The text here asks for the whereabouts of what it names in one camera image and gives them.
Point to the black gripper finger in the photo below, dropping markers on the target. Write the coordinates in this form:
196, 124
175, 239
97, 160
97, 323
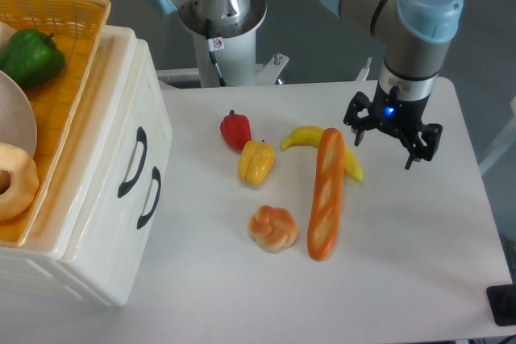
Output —
357, 117
422, 142

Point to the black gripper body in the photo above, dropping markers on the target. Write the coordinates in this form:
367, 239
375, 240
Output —
392, 115

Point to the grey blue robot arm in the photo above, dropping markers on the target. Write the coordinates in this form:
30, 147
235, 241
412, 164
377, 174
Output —
416, 33

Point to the white plastic drawer cabinet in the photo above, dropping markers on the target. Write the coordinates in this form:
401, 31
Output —
36, 266

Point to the yellow banana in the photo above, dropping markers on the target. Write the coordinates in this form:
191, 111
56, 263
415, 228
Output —
311, 136

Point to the orange baguette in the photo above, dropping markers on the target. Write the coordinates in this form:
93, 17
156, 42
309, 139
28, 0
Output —
323, 225

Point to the yellow bell pepper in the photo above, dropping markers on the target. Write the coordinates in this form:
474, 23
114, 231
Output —
256, 162

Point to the red bell pepper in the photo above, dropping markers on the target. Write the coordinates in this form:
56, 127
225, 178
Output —
235, 130

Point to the knotted bread roll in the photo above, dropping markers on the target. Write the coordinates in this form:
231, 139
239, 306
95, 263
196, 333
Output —
273, 228

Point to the black device at edge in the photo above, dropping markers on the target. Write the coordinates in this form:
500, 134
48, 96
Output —
502, 303

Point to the yellow woven basket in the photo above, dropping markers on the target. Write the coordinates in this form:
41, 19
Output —
77, 27

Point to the green bell pepper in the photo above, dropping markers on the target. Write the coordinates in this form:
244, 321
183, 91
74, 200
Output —
32, 58

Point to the white plate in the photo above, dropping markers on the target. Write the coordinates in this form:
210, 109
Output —
18, 124

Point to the beige donut bread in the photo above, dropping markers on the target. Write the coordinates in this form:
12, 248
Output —
24, 182

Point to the white object in basket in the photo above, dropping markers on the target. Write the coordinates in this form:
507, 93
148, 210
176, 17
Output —
6, 32

